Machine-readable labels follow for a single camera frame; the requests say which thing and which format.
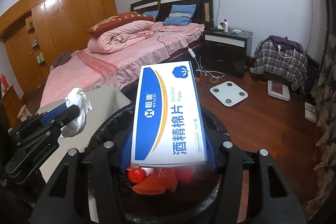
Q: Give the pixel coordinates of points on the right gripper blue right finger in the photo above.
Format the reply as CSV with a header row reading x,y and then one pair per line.
x,y
211,161

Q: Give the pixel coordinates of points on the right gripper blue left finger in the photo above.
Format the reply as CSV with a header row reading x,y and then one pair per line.
x,y
126,154

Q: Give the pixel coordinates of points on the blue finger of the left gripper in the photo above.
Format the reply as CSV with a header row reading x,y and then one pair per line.
x,y
53,114

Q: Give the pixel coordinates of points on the white tissue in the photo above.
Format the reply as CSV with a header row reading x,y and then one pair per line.
x,y
76,113

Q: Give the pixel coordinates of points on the orange bubble wrap strip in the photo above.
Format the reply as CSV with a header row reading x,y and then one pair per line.
x,y
161,180

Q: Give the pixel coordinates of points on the white blue alcohol pad box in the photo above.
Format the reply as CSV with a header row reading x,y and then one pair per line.
x,y
168,128

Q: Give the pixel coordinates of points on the red cloth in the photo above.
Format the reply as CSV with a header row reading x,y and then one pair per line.
x,y
185,173

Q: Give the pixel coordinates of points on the black trash bin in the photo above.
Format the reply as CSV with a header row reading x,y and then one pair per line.
x,y
109,147

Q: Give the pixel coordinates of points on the wooden desk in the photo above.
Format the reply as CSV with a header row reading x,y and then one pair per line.
x,y
10,107

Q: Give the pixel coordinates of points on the grey table cover cloth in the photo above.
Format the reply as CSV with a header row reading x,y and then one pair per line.
x,y
96,107

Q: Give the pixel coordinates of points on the dark slippers on bed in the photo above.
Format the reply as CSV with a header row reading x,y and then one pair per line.
x,y
63,58

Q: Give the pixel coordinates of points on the red thermos bottle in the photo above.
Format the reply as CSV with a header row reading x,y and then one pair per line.
x,y
4,82

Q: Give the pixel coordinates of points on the white bathroom scale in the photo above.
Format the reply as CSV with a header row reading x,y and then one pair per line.
x,y
229,93

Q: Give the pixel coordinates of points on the folded pink quilt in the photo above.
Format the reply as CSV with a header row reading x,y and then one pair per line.
x,y
122,37

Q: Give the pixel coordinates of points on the wooden wardrobe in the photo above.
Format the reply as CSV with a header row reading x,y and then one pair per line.
x,y
35,32

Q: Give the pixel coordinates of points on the black nightstand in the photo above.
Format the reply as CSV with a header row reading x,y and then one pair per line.
x,y
226,51

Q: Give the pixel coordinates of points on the plaid covered chair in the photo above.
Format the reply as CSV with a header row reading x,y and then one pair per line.
x,y
288,64

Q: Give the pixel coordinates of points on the red patterned pillow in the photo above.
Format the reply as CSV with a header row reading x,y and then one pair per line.
x,y
117,21

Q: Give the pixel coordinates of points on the white lotion bottle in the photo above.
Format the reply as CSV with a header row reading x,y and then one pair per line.
x,y
225,26

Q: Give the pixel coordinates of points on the pink sheeted bed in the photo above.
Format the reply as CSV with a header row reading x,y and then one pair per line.
x,y
89,71

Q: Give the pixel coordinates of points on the blue pillow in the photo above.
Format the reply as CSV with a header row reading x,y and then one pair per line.
x,y
151,14
180,15

